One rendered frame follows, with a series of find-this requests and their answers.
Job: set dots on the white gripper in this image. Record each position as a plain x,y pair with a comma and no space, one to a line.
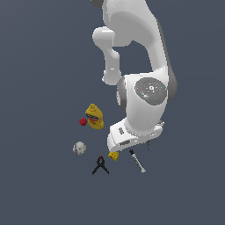
123,136

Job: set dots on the white marker pen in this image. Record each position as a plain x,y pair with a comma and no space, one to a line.
137,161

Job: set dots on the small yellow block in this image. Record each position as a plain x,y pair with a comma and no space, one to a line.
114,155

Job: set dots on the black spring clamp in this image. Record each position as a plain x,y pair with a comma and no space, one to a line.
100,166

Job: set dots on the yellow mustard bottle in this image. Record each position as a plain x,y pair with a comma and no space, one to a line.
95,117

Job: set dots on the small red strawberry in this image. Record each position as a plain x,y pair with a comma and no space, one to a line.
83,121

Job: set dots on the white baseball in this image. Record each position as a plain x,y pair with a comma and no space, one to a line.
79,148

